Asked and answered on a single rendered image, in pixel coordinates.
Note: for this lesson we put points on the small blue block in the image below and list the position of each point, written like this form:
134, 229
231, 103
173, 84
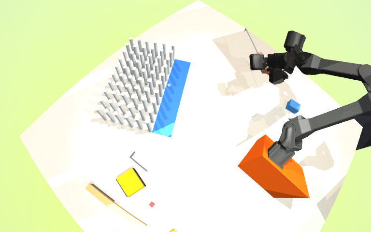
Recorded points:
293, 106

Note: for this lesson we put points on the blue flat strip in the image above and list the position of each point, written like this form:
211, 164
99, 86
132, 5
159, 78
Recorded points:
170, 102

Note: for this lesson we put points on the yellow rectangular box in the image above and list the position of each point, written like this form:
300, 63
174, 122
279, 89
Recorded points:
130, 182

